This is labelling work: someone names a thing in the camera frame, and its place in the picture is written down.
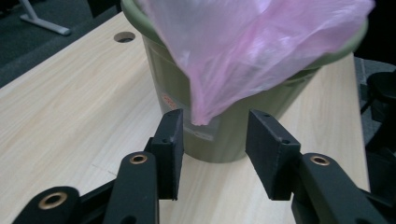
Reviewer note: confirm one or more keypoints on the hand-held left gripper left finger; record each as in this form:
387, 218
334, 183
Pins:
168, 149

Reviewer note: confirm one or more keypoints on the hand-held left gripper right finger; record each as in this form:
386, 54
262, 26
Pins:
271, 155

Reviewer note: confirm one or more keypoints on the green plastic bucket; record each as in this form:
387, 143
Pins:
230, 140

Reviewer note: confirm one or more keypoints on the pink plastic bag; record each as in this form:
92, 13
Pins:
236, 56

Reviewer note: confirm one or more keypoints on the dark bulky object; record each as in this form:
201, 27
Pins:
381, 124

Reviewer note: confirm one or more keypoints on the white metal stand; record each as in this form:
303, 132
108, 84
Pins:
43, 23

